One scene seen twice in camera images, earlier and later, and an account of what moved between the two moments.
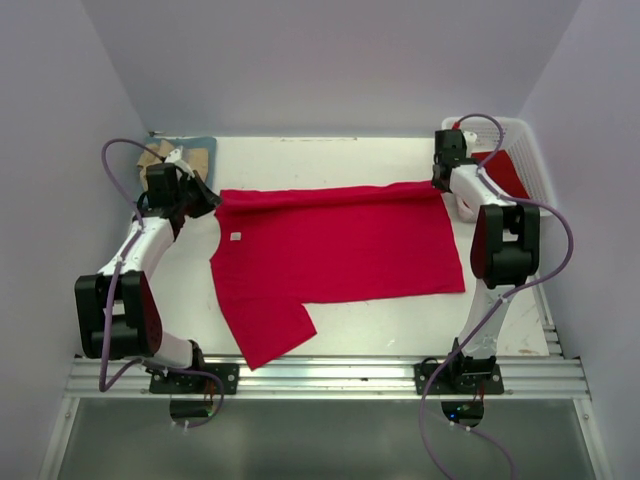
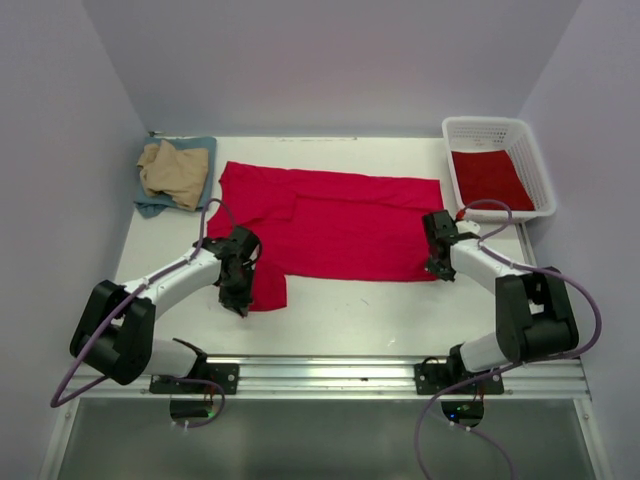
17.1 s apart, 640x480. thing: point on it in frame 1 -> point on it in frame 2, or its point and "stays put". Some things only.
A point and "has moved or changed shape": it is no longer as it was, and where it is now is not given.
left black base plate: (192, 383) stays put
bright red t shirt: (278, 250) has moved or changed shape
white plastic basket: (517, 139) stays put
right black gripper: (439, 185) -> (443, 274)
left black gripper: (208, 200) -> (239, 302)
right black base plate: (459, 379) stays put
